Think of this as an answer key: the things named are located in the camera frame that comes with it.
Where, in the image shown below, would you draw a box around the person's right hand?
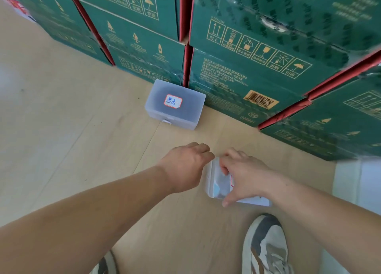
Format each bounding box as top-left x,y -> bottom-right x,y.
219,147 -> 282,208

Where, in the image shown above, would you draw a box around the person's left hand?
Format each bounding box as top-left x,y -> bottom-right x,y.
157,142 -> 215,194

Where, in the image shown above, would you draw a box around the clear plastic box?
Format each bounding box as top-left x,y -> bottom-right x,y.
205,156 -> 272,208

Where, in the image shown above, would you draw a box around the person's right forearm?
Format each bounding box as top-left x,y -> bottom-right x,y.
263,171 -> 381,274

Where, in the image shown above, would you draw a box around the person's left forearm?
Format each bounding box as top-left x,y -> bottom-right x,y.
0,164 -> 177,274

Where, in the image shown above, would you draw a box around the blue small item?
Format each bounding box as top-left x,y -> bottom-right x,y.
215,176 -> 233,199

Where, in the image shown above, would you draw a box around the frosted plastic box dark contents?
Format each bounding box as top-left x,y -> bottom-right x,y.
145,79 -> 207,131

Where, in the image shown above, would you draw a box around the person's right grey white shoe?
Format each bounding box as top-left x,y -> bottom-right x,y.
241,213 -> 294,274

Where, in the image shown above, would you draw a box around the person's grey white shoe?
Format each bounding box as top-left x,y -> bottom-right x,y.
241,213 -> 294,274
89,250 -> 118,274

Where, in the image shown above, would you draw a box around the stack of green cartons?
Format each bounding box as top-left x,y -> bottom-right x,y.
0,0 -> 381,162

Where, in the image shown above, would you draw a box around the person's left grey white shoe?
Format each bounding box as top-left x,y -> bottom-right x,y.
89,250 -> 118,274

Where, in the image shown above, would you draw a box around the red and white package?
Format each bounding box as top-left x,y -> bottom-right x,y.
0,0 -> 37,23

